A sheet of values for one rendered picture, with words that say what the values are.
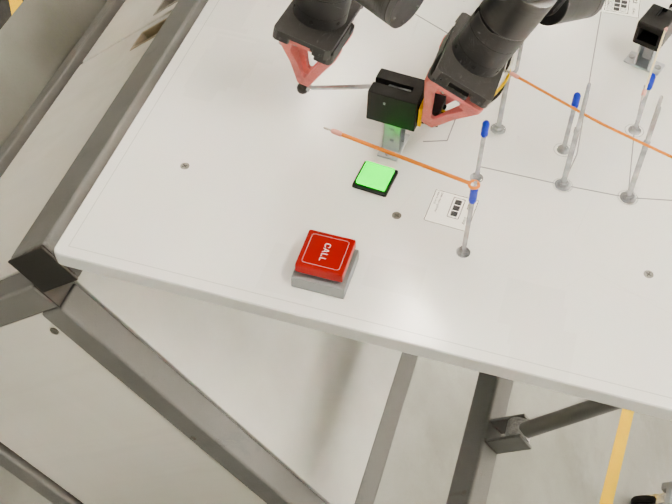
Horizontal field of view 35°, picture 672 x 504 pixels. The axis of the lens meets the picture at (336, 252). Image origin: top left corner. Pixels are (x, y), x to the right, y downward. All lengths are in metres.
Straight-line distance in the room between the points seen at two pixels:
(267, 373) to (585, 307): 0.49
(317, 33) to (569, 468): 2.72
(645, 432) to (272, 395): 2.93
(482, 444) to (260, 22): 0.62
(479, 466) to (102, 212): 0.59
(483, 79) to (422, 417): 2.01
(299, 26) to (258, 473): 0.58
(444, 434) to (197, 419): 1.83
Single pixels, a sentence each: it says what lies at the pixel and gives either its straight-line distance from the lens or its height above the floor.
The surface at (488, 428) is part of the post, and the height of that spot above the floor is 1.00.
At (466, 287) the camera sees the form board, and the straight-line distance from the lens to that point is 1.09.
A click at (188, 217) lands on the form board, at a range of 1.15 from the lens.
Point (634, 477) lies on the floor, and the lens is 4.08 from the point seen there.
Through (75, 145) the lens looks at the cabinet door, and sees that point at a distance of 1.48.
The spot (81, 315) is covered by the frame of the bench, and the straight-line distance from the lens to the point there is 1.23.
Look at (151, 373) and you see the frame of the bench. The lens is 1.28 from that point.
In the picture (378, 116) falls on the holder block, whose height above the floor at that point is 1.12.
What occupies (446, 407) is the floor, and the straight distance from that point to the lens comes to 3.12.
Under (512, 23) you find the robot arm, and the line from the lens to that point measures 1.04.
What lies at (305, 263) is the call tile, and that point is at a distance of 1.05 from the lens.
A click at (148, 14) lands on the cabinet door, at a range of 1.74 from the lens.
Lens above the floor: 1.77
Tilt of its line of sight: 38 degrees down
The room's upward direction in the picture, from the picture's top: 72 degrees clockwise
